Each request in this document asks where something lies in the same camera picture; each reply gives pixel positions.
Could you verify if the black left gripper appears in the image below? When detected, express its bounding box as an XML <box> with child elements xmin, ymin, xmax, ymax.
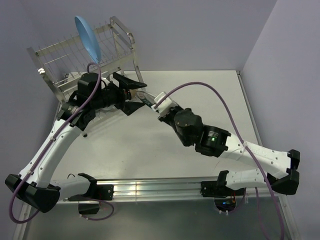
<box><xmin>91</xmin><ymin>73</ymin><xmax>146</xmax><ymax>116</ymax></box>

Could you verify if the light blue plate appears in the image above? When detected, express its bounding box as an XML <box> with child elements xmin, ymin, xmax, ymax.
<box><xmin>74</xmin><ymin>15</ymin><xmax>102</xmax><ymax>64</ymax></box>

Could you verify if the white plate green rim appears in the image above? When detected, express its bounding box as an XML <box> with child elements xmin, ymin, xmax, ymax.
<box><xmin>136</xmin><ymin>90</ymin><xmax>156</xmax><ymax>108</ymax></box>

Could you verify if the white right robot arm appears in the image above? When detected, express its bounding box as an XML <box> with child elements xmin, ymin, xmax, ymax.
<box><xmin>158</xmin><ymin>105</ymin><xmax>300</xmax><ymax>198</ymax></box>

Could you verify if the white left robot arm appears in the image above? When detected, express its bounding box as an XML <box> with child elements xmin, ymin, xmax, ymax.
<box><xmin>5</xmin><ymin>72</ymin><xmax>147</xmax><ymax>213</ymax></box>

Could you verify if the stainless steel dish rack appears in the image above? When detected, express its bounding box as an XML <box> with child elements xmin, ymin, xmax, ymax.
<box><xmin>27</xmin><ymin>16</ymin><xmax>144</xmax><ymax>104</ymax></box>

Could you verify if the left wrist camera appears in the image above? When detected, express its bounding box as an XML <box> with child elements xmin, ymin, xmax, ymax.
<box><xmin>100</xmin><ymin>77</ymin><xmax>113</xmax><ymax>89</ymax></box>

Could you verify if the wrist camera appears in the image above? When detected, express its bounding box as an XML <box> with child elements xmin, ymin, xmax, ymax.
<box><xmin>151</xmin><ymin>92</ymin><xmax>179</xmax><ymax>118</ymax></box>
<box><xmin>100</xmin><ymin>77</ymin><xmax>113</xmax><ymax>89</ymax></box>

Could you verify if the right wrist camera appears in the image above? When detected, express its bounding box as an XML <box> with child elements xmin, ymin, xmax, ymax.
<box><xmin>151</xmin><ymin>92</ymin><xmax>179</xmax><ymax>118</ymax></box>

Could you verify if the aluminium mounting rail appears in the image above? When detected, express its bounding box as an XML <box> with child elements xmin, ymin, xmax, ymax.
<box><xmin>57</xmin><ymin>174</ymin><xmax>287</xmax><ymax>205</ymax></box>

